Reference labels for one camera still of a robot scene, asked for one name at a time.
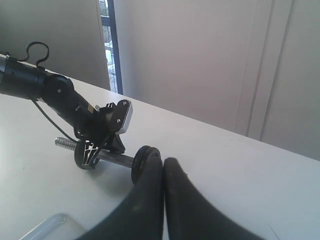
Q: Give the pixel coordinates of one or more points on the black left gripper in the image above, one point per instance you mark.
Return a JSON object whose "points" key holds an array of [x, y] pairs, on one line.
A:
{"points": [[95, 122]]}

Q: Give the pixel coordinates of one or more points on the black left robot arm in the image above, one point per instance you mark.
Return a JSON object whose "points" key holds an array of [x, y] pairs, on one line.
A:
{"points": [[35, 84]]}

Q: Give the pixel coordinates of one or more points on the black window frame post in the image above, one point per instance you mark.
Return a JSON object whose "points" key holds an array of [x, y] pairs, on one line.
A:
{"points": [[115, 45]]}

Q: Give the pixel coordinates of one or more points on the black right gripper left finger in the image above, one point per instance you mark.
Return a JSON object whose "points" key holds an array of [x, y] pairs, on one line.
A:
{"points": [[140, 216]]}

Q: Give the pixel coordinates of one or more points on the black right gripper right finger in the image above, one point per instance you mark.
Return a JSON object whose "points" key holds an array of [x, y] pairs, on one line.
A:
{"points": [[190, 216]]}

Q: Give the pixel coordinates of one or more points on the black weight plate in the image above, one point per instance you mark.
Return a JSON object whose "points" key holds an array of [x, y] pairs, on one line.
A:
{"points": [[151, 152], [138, 164], [86, 156]]}

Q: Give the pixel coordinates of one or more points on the white rectangular tray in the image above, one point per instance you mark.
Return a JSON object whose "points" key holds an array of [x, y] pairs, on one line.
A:
{"points": [[60, 226]]}

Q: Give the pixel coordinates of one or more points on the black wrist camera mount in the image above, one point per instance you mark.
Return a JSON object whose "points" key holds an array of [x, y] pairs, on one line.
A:
{"points": [[120, 118]]}

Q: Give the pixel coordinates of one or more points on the chrome threaded dumbbell bar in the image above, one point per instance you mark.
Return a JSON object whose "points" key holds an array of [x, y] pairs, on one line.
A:
{"points": [[117, 158]]}

